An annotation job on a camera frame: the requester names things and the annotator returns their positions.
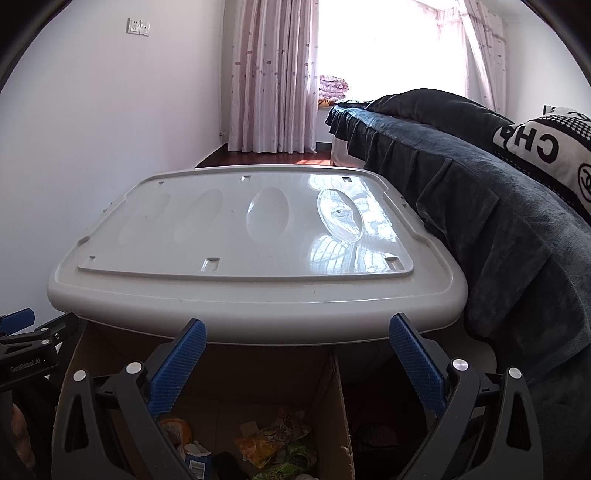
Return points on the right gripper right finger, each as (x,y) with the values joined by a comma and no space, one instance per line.
(485,423)

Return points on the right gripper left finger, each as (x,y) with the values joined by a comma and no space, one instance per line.
(107,426)

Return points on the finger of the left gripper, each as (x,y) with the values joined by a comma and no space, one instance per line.
(17,321)

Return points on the orange white plastic package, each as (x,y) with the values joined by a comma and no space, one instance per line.
(177,431)

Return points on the blue white carton box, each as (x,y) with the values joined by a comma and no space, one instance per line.
(198,460)

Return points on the black sock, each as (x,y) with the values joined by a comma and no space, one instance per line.
(226,467)

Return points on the orange juice drink pouch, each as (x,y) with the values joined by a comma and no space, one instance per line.
(258,445)

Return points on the green snack wrapper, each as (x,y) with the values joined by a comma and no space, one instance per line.
(299,459)

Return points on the cardboard trash box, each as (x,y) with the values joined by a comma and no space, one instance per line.
(366,419)

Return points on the white plastic storage bin lid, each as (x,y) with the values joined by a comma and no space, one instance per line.
(263,255)

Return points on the black white lettered pillow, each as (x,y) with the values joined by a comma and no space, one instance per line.
(554,150)

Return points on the folded pink cloth pile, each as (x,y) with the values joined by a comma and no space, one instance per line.
(331,90)

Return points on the pink patterned curtain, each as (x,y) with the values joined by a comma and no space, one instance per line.
(274,81)

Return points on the right side sheer curtain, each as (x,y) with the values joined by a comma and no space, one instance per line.
(485,32)

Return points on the white wall switch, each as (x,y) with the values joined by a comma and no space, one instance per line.
(137,27)

